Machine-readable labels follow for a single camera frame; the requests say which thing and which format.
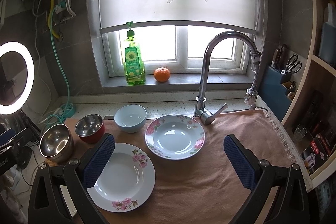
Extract large stainless steel bowl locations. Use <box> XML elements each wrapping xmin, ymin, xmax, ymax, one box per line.
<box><xmin>39</xmin><ymin>124</ymin><xmax>74</xmax><ymax>163</ymax></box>

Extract red steel bowl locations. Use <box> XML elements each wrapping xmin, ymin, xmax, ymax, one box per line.
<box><xmin>75</xmin><ymin>114</ymin><xmax>105</xmax><ymax>144</ymax></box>

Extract light blue ceramic bowl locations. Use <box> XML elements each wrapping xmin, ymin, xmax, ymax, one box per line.
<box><xmin>114</xmin><ymin>105</ymin><xmax>147</xmax><ymax>134</ymax></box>

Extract floral deep plate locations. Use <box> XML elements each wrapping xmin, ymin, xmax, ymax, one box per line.
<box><xmin>145</xmin><ymin>114</ymin><xmax>206</xmax><ymax>160</ymax></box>

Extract chrome kitchen faucet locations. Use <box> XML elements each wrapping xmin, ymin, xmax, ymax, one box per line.
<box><xmin>194</xmin><ymin>31</ymin><xmax>263</xmax><ymax>126</ymax></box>

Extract wooden shelf unit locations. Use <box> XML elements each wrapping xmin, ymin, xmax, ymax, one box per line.
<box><xmin>281</xmin><ymin>0</ymin><xmax>335</xmax><ymax>192</ymax></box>

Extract blue knife block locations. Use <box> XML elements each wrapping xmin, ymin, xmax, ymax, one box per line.
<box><xmin>259</xmin><ymin>66</ymin><xmax>291</xmax><ymax>121</ymax></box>

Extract green dish soap bottle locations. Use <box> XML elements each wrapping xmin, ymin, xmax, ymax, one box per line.
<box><xmin>123</xmin><ymin>22</ymin><xmax>146</xmax><ymax>86</ymax></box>

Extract scissors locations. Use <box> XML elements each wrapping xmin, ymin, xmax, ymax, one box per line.
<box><xmin>281</xmin><ymin>54</ymin><xmax>302</xmax><ymax>75</ymax></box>

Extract orange tangerine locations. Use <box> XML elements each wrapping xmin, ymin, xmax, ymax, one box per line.
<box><xmin>153</xmin><ymin>67</ymin><xmax>171</xmax><ymax>83</ymax></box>

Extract teal hose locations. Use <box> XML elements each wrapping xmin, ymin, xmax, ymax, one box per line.
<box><xmin>45</xmin><ymin>4</ymin><xmax>77</xmax><ymax>130</ymax></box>

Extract ring light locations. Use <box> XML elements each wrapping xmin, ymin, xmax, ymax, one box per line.
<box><xmin>0</xmin><ymin>42</ymin><xmax>35</xmax><ymax>115</ymax></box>

